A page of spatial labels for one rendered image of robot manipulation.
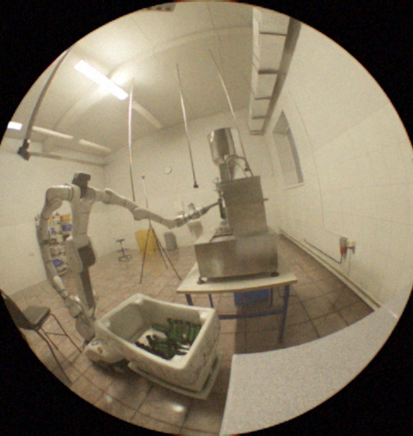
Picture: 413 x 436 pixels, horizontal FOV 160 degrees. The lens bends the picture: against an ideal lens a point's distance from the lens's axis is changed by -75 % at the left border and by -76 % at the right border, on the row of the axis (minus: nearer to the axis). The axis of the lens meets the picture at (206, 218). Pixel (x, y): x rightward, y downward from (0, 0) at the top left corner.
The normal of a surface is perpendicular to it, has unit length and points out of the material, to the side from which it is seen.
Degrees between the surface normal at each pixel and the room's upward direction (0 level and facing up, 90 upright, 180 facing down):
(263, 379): 0
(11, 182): 90
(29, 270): 90
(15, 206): 90
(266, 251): 90
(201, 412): 0
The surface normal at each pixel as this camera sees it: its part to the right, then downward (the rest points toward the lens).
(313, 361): -0.17, -0.98
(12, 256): 0.97, -0.14
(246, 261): -0.20, 0.11
